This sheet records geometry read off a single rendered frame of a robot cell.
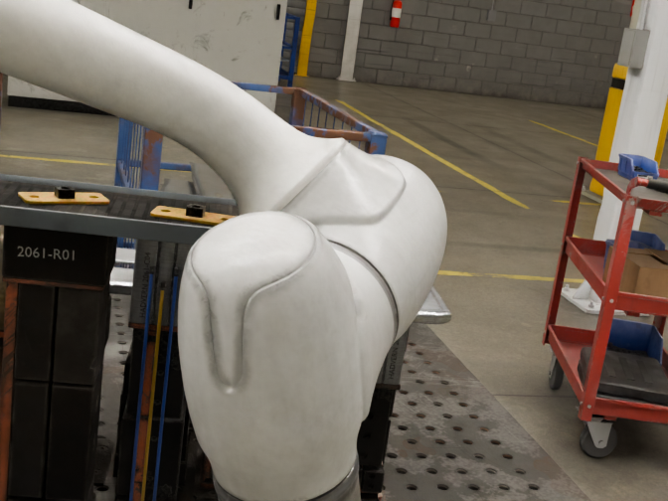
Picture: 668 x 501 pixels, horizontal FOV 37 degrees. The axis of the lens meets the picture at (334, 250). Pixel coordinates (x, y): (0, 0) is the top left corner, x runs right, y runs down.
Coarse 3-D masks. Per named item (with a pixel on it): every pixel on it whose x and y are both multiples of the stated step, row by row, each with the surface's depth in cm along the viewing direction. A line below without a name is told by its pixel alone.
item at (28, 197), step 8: (24, 192) 99; (32, 192) 100; (40, 192) 100; (48, 192) 101; (56, 192) 99; (64, 192) 99; (72, 192) 99; (24, 200) 97; (32, 200) 97; (40, 200) 97; (48, 200) 98; (56, 200) 98; (64, 200) 98; (72, 200) 99; (80, 200) 99; (88, 200) 100; (96, 200) 100; (104, 200) 101
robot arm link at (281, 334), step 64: (192, 256) 55; (256, 256) 53; (320, 256) 54; (192, 320) 54; (256, 320) 52; (320, 320) 53; (384, 320) 61; (192, 384) 55; (256, 384) 53; (320, 384) 54; (256, 448) 55; (320, 448) 56
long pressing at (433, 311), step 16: (128, 256) 140; (112, 272) 132; (128, 272) 132; (112, 288) 127; (128, 288) 127; (432, 288) 145; (432, 304) 137; (416, 320) 132; (432, 320) 132; (448, 320) 134
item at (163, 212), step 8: (160, 208) 100; (168, 208) 101; (176, 208) 101; (192, 208) 99; (200, 208) 99; (152, 216) 98; (160, 216) 98; (168, 216) 98; (176, 216) 98; (184, 216) 99; (192, 216) 99; (200, 216) 99; (208, 216) 100; (216, 216) 100; (224, 216) 101; (232, 216) 101; (208, 224) 98; (216, 224) 98
